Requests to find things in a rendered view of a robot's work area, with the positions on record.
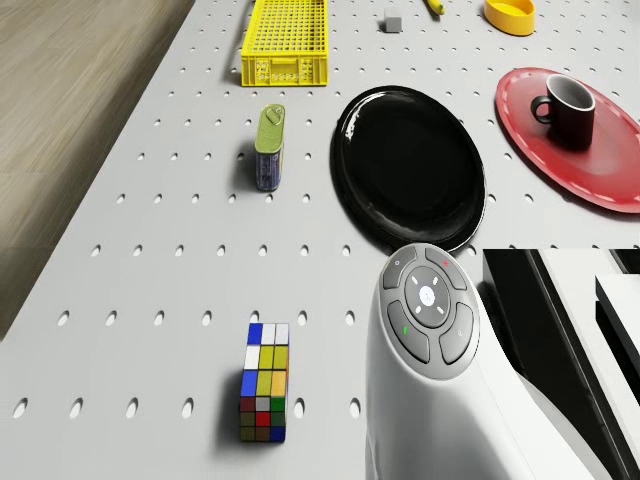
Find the black mug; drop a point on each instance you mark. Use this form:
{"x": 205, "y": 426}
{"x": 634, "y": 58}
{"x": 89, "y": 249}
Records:
{"x": 572, "y": 120}

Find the flat-sided can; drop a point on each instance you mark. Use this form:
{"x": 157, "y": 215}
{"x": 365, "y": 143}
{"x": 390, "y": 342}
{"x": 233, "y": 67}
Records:
{"x": 270, "y": 150}

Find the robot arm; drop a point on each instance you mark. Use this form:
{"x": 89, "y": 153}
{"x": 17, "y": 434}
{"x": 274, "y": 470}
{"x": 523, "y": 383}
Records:
{"x": 425, "y": 400}

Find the red plate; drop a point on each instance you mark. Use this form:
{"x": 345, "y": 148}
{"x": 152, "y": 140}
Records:
{"x": 540, "y": 160}

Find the puzzle cube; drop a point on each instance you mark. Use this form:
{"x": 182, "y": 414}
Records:
{"x": 265, "y": 380}

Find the black plate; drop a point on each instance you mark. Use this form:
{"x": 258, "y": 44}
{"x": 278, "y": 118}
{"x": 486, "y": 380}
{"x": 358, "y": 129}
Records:
{"x": 407, "y": 165}

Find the yellow bowl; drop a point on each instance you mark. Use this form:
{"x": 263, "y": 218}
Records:
{"x": 510, "y": 17}

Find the banana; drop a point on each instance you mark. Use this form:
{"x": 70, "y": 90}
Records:
{"x": 434, "y": 6}

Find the grey cube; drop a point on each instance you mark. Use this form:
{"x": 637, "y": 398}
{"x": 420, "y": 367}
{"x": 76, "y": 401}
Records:
{"x": 393, "y": 22}

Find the yellow basket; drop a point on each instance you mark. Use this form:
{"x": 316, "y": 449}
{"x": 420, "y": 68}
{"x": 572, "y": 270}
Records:
{"x": 285, "y": 65}

